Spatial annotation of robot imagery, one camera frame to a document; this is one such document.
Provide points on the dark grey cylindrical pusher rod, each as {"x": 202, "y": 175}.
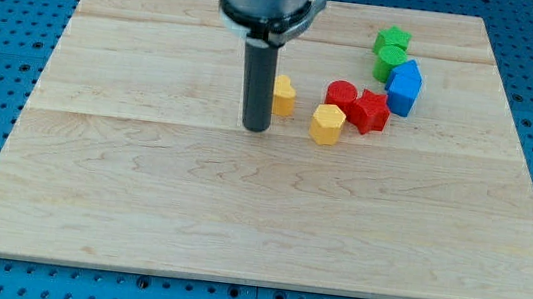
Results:
{"x": 260, "y": 65}

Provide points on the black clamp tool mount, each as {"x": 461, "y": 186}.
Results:
{"x": 262, "y": 32}

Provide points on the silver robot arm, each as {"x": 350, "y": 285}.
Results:
{"x": 267, "y": 9}

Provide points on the yellow heart block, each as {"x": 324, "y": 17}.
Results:
{"x": 284, "y": 96}

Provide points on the red cylinder block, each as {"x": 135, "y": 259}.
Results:
{"x": 342, "y": 94}

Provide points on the yellow hexagon block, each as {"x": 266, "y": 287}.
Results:
{"x": 326, "y": 124}

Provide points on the red star block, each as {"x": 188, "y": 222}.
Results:
{"x": 370, "y": 112}

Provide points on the green cylinder block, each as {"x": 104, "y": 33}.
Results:
{"x": 388, "y": 58}

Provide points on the green star block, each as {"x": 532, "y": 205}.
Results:
{"x": 394, "y": 36}

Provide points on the blue pentagon block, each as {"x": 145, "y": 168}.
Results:
{"x": 403, "y": 87}

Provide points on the wooden board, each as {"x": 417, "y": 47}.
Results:
{"x": 130, "y": 156}

